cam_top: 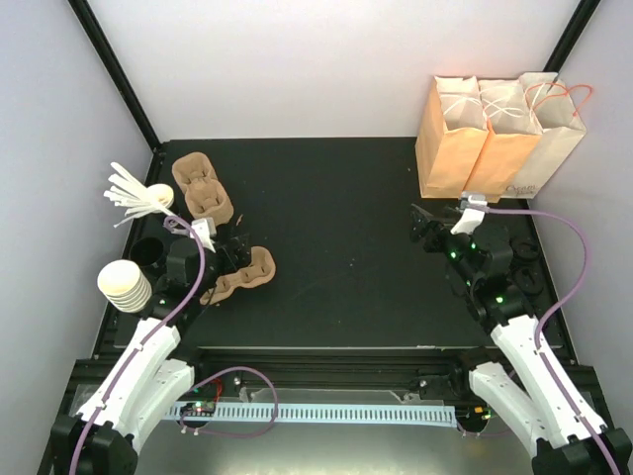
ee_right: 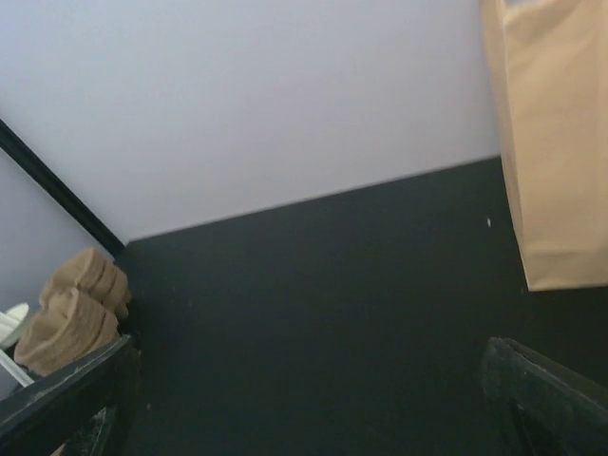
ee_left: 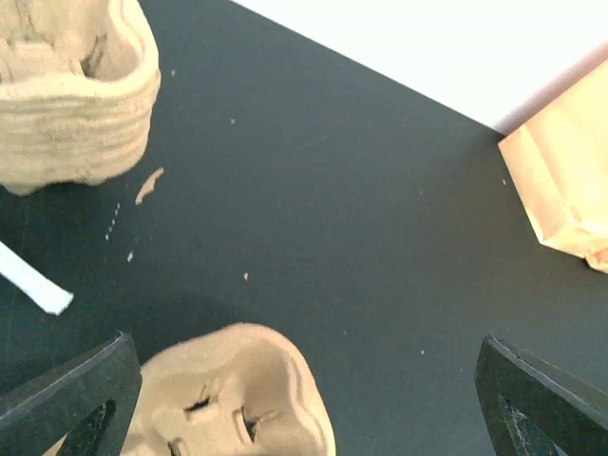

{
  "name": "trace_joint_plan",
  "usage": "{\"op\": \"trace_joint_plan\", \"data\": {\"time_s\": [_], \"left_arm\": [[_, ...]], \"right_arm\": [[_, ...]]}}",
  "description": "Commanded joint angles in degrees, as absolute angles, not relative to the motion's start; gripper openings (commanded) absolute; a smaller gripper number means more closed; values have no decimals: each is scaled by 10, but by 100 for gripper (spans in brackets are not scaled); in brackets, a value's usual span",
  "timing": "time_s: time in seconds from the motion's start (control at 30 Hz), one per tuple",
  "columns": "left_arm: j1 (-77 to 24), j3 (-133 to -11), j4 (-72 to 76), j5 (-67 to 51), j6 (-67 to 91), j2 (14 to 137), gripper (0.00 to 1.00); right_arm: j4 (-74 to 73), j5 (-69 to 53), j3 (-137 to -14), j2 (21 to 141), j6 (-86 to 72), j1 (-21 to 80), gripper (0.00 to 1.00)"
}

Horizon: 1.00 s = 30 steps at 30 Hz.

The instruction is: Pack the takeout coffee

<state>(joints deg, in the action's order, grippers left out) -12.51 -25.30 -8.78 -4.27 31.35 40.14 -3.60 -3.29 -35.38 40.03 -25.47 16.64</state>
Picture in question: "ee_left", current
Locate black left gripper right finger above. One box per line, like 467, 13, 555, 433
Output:
475, 335, 607, 455

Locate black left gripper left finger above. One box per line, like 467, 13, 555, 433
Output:
1, 332, 143, 455

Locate brown pulp cup carrier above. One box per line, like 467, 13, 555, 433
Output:
56, 322, 337, 456

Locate small brown paper bag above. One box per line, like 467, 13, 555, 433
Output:
498, 63, 607, 272

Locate white wrapped straw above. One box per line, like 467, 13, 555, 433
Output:
0, 243, 74, 315

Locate pulp scrap on table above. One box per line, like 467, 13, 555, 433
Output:
135, 167, 164, 205

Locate stack of pulp cup carriers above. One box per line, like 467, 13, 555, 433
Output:
1, 1, 161, 196

